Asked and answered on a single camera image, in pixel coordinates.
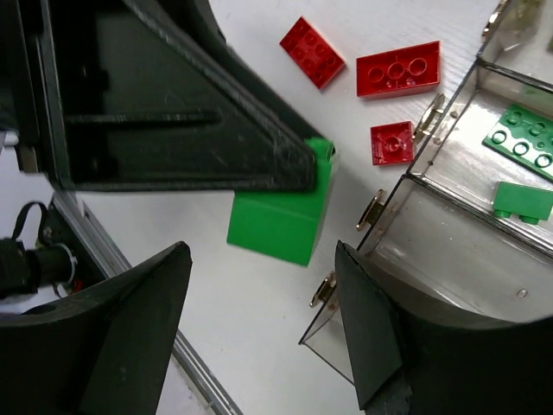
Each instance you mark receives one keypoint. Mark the aluminium table edge rail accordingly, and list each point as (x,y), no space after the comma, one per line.
(126,326)

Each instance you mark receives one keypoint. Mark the red long lego brick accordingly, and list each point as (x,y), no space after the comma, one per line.
(310,51)

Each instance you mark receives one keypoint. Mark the small green lego brick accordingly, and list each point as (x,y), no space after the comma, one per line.
(529,204)

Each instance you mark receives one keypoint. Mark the clear bin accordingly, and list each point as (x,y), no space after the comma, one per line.
(482,181)
(517,40)
(446,248)
(325,335)

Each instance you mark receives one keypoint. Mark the green tall lego block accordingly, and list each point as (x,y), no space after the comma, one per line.
(285,226)

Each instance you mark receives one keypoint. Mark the red small square lego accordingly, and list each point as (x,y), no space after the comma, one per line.
(392,143)

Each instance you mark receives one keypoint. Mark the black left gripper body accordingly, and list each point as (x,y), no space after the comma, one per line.
(24,102)

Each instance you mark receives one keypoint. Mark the green eight-stud lego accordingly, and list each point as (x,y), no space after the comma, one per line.
(525,138)

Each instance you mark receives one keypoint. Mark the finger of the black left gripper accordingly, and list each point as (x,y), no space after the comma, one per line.
(148,96)

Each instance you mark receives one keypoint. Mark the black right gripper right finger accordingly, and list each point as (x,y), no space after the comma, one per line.
(411,353)

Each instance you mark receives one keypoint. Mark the clear bin nearest front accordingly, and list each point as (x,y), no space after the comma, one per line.
(325,335)

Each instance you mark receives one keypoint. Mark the clear bin farthest back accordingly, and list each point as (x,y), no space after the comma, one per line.
(517,40)

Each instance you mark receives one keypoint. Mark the red lego brick left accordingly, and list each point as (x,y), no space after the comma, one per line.
(399,72)

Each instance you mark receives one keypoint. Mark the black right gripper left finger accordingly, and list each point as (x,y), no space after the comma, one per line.
(36,369)

